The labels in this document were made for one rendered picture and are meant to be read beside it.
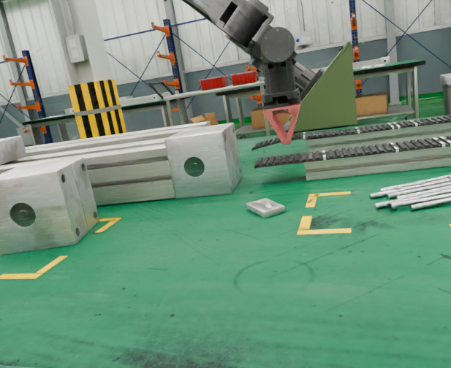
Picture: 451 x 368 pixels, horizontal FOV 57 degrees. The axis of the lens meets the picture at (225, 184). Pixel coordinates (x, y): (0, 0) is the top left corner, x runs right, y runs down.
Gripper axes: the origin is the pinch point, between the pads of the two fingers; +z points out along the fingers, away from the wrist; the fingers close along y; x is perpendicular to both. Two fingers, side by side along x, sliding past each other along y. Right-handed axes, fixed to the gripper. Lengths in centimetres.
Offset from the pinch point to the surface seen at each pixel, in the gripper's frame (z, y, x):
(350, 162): 1.5, 21.0, 10.4
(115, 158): -3.9, 24.2, -24.7
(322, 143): 1.6, 2.0, 6.8
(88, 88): -25, -268, -192
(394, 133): 1.3, 1.9, 19.7
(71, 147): -4.5, 5.3, -43.9
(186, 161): -2.1, 23.8, -13.5
